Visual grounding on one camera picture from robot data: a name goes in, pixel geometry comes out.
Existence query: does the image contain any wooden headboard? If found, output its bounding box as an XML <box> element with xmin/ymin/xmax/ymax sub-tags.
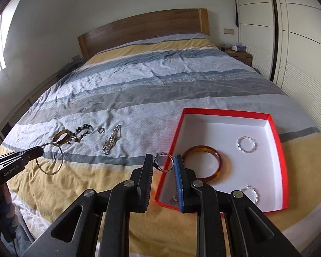
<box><xmin>77</xmin><ymin>8</ymin><xmax>210</xmax><ymax>62</ymax></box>

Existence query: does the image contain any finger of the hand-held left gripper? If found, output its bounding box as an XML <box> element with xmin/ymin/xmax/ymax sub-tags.
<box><xmin>0</xmin><ymin>146</ymin><xmax>45</xmax><ymax>168</ymax></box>

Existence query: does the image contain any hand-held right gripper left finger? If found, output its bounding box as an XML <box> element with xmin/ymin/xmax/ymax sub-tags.
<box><xmin>24</xmin><ymin>154</ymin><xmax>153</xmax><ymax>257</ymax></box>

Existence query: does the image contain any person's left hand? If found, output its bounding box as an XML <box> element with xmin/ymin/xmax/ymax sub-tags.
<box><xmin>0</xmin><ymin>186</ymin><xmax>16</xmax><ymax>227</ymax></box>

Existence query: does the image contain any grey cloth pile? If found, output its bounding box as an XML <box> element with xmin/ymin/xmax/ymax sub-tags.
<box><xmin>59</xmin><ymin>60</ymin><xmax>85</xmax><ymax>78</ymax></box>

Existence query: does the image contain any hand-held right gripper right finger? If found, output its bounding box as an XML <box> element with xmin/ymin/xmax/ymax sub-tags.
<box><xmin>174</xmin><ymin>154</ymin><xmax>301</xmax><ymax>257</ymax></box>

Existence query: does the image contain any silver chain bracelet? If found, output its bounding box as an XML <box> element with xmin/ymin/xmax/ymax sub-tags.
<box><xmin>102</xmin><ymin>124</ymin><xmax>123</xmax><ymax>155</ymax></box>

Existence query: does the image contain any amber translucent bangle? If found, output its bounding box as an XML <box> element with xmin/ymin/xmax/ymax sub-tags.
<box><xmin>182</xmin><ymin>145</ymin><xmax>232</xmax><ymax>186</ymax></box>

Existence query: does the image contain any thin metal bangle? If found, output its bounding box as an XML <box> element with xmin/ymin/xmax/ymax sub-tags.
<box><xmin>35</xmin><ymin>142</ymin><xmax>64</xmax><ymax>175</ymax></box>

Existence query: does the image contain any dark beaded bracelet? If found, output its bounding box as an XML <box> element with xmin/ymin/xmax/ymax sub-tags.
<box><xmin>71</xmin><ymin>124</ymin><xmax>95</xmax><ymax>143</ymax></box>

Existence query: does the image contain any striped duvet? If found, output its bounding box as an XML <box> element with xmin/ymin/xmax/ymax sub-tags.
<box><xmin>0</xmin><ymin>33</ymin><xmax>321</xmax><ymax>257</ymax></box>

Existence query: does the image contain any white wardrobe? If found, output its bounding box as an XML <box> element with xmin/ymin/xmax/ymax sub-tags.
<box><xmin>231</xmin><ymin>0</ymin><xmax>321</xmax><ymax>145</ymax></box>

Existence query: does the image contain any wooden nightstand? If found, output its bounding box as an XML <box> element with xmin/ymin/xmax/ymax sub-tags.
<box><xmin>221</xmin><ymin>49</ymin><xmax>253</xmax><ymax>67</ymax></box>

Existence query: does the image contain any red cardboard box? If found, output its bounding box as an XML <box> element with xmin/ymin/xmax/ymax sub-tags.
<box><xmin>154</xmin><ymin>108</ymin><xmax>289</xmax><ymax>215</ymax></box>

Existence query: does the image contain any dark brown bangle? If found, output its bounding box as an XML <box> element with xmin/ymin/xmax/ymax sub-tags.
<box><xmin>52</xmin><ymin>129</ymin><xmax>73</xmax><ymax>145</ymax></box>

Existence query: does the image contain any twisted hoop earring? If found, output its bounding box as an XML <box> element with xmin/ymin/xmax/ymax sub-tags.
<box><xmin>242</xmin><ymin>185</ymin><xmax>259</xmax><ymax>204</ymax></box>
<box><xmin>237</xmin><ymin>136</ymin><xmax>257</xmax><ymax>154</ymax></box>

